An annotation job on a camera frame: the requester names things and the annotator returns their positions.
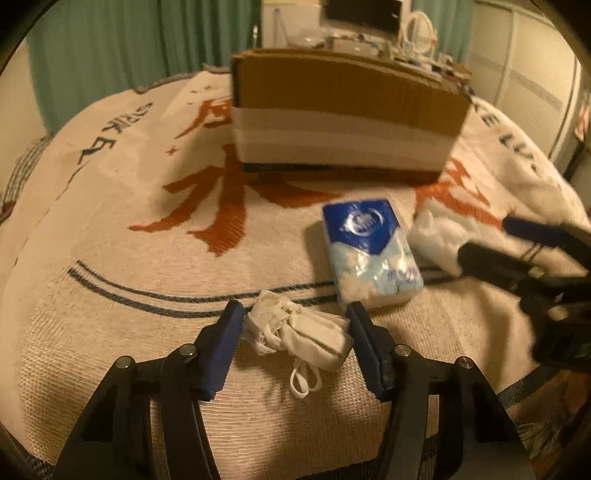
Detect printed blanket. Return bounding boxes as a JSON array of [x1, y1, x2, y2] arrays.
[[0, 67, 591, 467]]

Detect black monitor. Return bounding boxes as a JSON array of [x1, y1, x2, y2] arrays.
[[325, 0, 403, 34]]

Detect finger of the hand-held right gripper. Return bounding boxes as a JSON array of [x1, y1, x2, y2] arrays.
[[455, 242, 548, 296], [502, 216, 591, 278]]

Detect green curtain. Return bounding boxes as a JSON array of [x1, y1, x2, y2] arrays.
[[28, 0, 476, 134]]

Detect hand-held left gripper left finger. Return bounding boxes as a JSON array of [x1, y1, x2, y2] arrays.
[[54, 299, 245, 480]]

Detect white plastic bag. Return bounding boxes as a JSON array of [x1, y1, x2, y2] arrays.
[[409, 210, 478, 278]]

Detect white wardrobe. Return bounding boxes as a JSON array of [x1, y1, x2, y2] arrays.
[[466, 0, 581, 160]]

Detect white face mask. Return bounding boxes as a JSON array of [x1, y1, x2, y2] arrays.
[[243, 290, 355, 400]]

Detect blue tissue pack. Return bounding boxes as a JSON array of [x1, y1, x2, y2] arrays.
[[322, 198, 424, 309]]

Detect cluttered desk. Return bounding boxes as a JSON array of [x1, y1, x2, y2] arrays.
[[259, 0, 472, 84]]

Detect cardboard box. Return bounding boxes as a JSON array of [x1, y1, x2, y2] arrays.
[[230, 48, 475, 174]]

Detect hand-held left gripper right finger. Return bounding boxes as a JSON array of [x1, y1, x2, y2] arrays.
[[345, 301, 537, 480]]

